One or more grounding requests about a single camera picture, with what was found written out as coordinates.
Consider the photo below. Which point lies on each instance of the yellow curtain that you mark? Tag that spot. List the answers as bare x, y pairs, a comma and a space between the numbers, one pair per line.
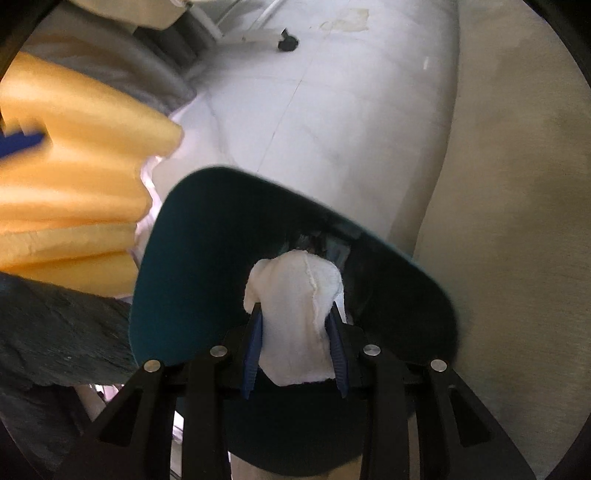
83, 115

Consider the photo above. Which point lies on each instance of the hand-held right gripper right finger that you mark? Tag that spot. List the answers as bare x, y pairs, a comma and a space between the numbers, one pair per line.
337, 357

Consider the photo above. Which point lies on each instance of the grey bed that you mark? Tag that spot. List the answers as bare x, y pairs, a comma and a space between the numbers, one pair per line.
508, 230

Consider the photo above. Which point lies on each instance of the beige trench coat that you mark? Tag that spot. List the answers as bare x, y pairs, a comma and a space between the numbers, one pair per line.
138, 14

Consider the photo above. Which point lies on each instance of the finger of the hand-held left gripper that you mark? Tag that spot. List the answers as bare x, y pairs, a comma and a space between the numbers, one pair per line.
18, 142

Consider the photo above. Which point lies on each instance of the grey curtain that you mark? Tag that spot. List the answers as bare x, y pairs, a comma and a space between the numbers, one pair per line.
152, 78

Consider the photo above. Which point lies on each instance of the teal trash bin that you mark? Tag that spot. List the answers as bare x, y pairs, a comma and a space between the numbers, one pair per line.
194, 258

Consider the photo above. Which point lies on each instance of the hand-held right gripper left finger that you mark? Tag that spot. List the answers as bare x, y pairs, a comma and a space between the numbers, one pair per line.
251, 355

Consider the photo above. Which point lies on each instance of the white clothes rack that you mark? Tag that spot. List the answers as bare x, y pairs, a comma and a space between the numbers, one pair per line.
258, 38

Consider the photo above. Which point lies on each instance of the white tissue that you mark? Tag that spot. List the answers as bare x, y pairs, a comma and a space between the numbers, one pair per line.
295, 314

